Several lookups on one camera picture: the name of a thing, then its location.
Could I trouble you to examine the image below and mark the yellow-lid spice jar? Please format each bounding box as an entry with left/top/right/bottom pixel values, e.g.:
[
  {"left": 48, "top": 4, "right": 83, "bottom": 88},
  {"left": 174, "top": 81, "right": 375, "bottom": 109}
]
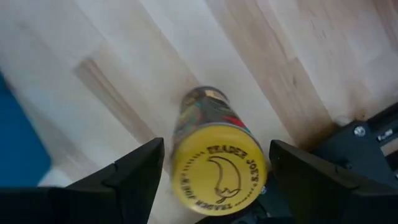
[{"left": 170, "top": 86, "right": 268, "bottom": 217}]

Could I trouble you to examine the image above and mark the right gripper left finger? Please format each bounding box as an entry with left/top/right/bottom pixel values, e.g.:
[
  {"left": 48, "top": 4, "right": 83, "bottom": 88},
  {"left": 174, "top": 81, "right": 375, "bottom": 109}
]
[{"left": 66, "top": 138, "right": 165, "bottom": 224}]

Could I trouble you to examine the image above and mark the deep blue plastic tray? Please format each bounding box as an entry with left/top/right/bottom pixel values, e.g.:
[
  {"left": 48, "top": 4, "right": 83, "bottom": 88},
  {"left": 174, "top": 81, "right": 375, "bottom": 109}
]
[{"left": 0, "top": 70, "right": 53, "bottom": 188}]

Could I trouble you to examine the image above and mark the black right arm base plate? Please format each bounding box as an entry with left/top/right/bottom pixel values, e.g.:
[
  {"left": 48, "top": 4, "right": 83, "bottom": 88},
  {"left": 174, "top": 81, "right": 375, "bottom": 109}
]
[{"left": 310, "top": 102, "right": 398, "bottom": 190}]

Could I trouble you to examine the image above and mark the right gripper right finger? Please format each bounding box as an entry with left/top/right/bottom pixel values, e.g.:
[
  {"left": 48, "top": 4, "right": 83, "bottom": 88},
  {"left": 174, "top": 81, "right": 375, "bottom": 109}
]
[{"left": 269, "top": 139, "right": 362, "bottom": 224}]

